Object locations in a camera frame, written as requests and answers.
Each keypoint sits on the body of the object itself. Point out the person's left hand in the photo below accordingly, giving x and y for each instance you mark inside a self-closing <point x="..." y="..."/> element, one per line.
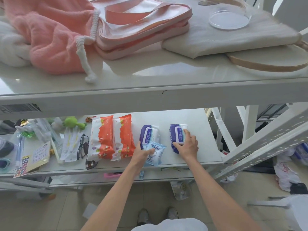
<point x="142" y="156"/>

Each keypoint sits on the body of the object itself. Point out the person's right hand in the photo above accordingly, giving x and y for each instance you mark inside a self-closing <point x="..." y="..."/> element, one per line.
<point x="189" y="147"/>

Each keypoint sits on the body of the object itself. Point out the person's right thumb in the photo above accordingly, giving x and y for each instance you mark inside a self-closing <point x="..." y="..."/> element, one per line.
<point x="177" y="146"/>

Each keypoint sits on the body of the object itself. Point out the person's left thumb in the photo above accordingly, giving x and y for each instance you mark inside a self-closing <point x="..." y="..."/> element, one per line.
<point x="150" y="152"/>

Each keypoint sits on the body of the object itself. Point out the light blue tissue packet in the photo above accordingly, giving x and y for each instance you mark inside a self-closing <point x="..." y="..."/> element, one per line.
<point x="157" y="156"/>

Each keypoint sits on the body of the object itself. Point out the purple wet wipes pack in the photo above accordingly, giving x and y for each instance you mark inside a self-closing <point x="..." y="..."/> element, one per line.
<point x="175" y="134"/>
<point x="147" y="133"/>

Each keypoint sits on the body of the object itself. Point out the person's left forearm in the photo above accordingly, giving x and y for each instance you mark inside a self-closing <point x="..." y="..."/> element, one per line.
<point x="115" y="197"/>

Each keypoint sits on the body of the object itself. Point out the person's right forearm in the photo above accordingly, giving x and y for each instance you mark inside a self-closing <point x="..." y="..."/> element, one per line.
<point x="214" y="194"/>

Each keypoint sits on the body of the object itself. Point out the orange wet wipes pack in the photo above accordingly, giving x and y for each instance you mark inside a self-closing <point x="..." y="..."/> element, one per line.
<point x="124" y="137"/>
<point x="99" y="139"/>

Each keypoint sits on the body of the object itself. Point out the white metal shelf rack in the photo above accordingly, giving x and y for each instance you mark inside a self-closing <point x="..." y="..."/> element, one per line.
<point x="149" y="96"/>

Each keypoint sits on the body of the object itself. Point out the dark brown sunglasses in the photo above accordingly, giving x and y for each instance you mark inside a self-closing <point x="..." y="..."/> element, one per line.
<point x="91" y="164"/>

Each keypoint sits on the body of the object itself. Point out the person's right shoe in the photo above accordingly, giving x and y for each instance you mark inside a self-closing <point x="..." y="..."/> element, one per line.
<point x="172" y="213"/>

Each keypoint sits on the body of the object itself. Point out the person's shoe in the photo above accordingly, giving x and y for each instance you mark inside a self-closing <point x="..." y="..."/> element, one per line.
<point x="143" y="216"/>
<point x="172" y="213"/>

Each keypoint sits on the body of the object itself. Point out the person's left shoe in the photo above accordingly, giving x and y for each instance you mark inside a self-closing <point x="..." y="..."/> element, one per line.
<point x="143" y="216"/>

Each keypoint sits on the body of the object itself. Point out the black eyeglasses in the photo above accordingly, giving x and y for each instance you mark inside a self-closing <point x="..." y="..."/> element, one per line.
<point x="83" y="146"/>

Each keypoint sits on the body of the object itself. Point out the person's white shorts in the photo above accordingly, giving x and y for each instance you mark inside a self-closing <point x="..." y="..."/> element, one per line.
<point x="168" y="226"/>

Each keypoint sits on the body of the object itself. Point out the white toothbrush packets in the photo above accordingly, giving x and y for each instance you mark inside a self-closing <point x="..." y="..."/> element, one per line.
<point x="69" y="146"/>

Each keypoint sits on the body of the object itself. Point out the green frog toy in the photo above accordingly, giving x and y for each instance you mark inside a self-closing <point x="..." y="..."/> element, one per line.
<point x="71" y="122"/>

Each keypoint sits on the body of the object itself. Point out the white perforated metal beam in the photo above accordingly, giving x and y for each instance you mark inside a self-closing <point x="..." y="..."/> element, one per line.
<point x="264" y="144"/>

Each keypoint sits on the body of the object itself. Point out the clear plastic packets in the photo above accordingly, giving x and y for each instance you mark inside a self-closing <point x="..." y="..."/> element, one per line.
<point x="45" y="132"/>

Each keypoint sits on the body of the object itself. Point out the white plastic bag red print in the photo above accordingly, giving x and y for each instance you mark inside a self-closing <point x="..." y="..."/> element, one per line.
<point x="284" y="175"/>

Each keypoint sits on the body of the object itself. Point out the yellow note card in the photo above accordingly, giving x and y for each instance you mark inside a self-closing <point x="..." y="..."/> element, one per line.
<point x="39" y="156"/>

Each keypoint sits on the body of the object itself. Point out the cream canvas tote bag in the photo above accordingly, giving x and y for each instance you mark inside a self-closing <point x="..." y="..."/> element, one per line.
<point x="216" y="40"/>

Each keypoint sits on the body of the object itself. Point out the pink tote bag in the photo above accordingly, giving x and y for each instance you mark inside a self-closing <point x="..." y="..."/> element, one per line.
<point x="134" y="38"/>

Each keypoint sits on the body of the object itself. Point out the beige trimmed canvas bag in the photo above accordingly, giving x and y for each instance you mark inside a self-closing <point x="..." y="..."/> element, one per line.
<point x="264" y="58"/>

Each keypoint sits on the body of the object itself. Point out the colourful dotted sticker sheet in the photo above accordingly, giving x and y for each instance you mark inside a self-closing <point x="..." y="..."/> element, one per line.
<point x="21" y="167"/>

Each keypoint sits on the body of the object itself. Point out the blue toothbrush in clear pack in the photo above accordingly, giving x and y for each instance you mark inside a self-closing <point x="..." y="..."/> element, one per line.
<point x="19" y="151"/>

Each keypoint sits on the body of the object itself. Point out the white plastic chair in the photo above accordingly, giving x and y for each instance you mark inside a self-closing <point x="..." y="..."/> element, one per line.
<point x="293" y="211"/>

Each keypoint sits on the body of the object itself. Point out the clear round plastic lid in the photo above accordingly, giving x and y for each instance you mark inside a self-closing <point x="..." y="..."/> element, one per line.
<point x="228" y="20"/>

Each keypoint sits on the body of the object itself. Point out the barcode label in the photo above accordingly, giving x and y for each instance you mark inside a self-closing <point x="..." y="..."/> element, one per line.
<point x="20" y="108"/>

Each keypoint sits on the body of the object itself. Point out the white fluffy cloth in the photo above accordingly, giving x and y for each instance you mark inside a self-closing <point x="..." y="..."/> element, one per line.
<point x="12" y="45"/>

